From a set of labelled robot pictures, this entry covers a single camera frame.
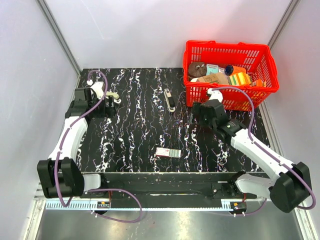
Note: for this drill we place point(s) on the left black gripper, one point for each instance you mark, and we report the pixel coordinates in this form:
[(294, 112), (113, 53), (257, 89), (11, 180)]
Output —
[(109, 112)]

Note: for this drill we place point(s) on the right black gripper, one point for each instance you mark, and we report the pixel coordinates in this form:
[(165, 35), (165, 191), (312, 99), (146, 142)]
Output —
[(197, 109)]

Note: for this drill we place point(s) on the cream white stapler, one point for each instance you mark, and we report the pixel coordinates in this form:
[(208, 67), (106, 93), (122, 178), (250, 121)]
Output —
[(116, 97)]

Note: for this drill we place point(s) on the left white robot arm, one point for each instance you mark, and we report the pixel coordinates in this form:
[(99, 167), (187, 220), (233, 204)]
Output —
[(59, 175)]

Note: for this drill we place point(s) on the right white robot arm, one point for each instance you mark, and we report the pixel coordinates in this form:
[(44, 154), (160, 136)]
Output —
[(287, 185)]

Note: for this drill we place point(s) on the brown cardboard package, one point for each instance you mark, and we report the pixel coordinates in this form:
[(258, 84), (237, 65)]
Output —
[(215, 78)]

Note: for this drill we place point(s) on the teal white small box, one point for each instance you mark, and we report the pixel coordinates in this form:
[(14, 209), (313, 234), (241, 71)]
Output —
[(212, 69)]

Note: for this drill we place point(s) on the orange bottle blue cap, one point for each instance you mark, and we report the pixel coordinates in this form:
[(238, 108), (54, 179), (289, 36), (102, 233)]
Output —
[(232, 69)]

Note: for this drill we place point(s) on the small orange packet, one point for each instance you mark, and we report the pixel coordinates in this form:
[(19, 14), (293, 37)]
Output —
[(258, 83)]

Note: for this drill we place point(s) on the red white staple box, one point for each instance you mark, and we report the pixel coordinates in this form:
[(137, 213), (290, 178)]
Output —
[(168, 152)]

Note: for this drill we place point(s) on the red plastic shopping basket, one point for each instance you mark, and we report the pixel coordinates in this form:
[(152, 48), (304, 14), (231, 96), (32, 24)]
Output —
[(255, 58)]

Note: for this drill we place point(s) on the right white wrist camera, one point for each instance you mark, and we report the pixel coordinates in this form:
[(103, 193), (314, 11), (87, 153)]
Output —
[(214, 94)]

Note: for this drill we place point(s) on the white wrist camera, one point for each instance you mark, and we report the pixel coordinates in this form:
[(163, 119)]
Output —
[(97, 89), (214, 94)]

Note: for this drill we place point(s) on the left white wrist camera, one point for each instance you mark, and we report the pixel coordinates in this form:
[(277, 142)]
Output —
[(97, 89)]

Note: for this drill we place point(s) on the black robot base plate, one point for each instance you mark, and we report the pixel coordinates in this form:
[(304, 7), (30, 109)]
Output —
[(168, 191)]

